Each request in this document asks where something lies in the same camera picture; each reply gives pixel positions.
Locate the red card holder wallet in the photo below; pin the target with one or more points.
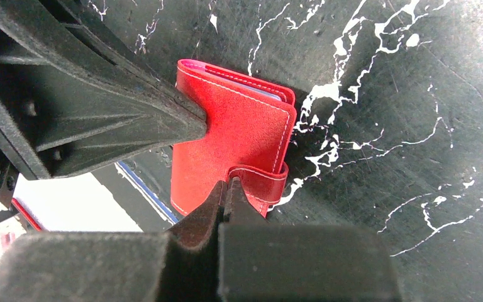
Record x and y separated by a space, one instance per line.
249 125

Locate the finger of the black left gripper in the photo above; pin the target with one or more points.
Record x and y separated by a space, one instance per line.
104 48
44 137

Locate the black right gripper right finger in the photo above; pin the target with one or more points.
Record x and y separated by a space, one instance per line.
262 261

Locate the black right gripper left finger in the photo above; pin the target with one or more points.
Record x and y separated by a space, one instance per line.
179 264

